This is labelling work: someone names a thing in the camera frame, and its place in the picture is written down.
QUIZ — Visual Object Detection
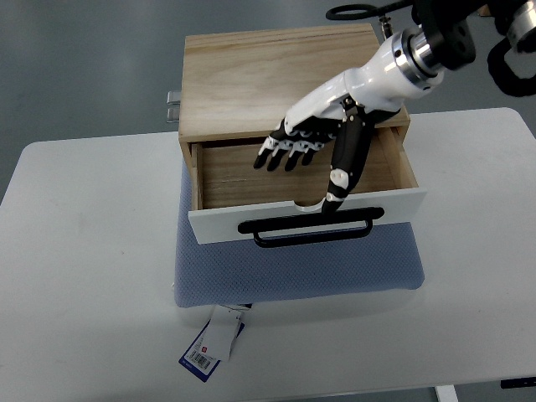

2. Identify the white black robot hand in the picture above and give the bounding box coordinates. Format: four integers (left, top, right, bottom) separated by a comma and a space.
254, 28, 444, 214

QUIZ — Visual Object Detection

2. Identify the white top drawer black handle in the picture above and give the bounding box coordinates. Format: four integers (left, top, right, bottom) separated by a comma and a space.
188, 127, 426, 244

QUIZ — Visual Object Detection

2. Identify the wooden drawer cabinet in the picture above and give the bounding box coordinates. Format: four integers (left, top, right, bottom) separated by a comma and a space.
178, 22, 412, 177

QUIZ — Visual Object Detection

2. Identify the blue grey cushion mat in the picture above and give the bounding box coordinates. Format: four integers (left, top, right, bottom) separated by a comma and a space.
174, 171, 425, 307

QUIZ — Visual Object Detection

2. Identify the metal table clamp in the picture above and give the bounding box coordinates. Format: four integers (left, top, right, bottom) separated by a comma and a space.
166, 90, 182, 123

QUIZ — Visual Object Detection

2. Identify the cardboard box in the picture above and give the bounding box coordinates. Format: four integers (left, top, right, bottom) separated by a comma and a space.
477, 4, 493, 18

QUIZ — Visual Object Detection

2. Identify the white blue product tag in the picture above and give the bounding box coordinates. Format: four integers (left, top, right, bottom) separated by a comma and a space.
178, 303, 252, 383

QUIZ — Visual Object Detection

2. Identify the white table leg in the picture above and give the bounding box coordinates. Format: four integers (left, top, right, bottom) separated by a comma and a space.
435, 384, 459, 402

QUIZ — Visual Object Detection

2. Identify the black bracket under table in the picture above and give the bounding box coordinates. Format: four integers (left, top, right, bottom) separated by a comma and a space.
500, 377, 536, 389

